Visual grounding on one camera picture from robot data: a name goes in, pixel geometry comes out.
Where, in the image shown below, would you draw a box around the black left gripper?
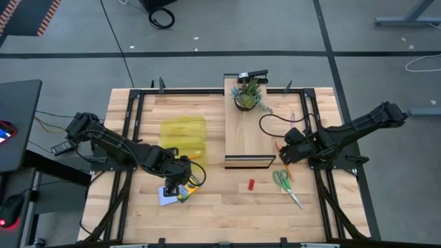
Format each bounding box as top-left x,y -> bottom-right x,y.
161,158 -> 193,198

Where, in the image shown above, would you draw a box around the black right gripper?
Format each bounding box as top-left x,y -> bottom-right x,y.
279,141 -> 316,165

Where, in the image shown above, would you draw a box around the white sticky note pad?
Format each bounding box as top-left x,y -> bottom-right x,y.
157,185 -> 180,207

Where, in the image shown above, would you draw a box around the yellow crayon box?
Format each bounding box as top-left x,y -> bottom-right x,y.
176,182 -> 201,204

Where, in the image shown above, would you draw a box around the orange pencil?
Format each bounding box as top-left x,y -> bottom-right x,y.
274,140 -> 294,182

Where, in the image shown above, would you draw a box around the green handled scissors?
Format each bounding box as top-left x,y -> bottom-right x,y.
271,168 -> 305,210

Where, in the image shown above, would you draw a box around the yellow translucent pencil case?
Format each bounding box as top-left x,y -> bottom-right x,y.
158,116 -> 208,170

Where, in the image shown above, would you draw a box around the wooden riser shelf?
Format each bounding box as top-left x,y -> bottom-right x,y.
223,78 -> 277,170

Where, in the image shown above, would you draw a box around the succulent plant in black pot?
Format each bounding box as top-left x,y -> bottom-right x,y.
229,77 -> 274,114

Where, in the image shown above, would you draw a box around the black stapler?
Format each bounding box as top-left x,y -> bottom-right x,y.
237,69 -> 269,85

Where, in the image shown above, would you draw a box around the black power adapter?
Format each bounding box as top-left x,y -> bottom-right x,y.
50,140 -> 75,156

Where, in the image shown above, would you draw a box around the grey floor foot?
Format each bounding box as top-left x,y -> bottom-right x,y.
409,107 -> 441,117

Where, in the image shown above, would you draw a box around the grey side table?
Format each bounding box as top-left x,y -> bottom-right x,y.
0,168 -> 44,248

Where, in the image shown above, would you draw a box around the black computer mouse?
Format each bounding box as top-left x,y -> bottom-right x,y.
0,194 -> 25,229

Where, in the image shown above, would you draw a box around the black side desk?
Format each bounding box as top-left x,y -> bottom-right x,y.
0,79 -> 43,173

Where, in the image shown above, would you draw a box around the red cased phone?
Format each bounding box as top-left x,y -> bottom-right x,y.
0,120 -> 18,145

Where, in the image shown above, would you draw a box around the grey desk leg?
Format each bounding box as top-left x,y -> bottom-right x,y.
374,0 -> 441,28

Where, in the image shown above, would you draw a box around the black mat orange striped edge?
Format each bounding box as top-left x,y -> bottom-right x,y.
0,0 -> 61,37

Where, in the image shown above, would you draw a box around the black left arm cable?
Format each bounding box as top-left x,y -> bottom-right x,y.
187,158 -> 208,187

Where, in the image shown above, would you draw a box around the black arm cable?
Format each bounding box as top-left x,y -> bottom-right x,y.
187,158 -> 208,187
258,113 -> 320,139

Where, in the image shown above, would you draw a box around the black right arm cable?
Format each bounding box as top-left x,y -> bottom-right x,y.
258,113 -> 320,139

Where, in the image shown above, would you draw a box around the black aluminium table frame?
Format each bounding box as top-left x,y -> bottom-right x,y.
78,77 -> 372,248

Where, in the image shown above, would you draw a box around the white floor cable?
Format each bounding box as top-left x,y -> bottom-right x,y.
404,53 -> 441,73

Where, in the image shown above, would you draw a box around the coiled black floor cable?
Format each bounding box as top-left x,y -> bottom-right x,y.
147,6 -> 176,30

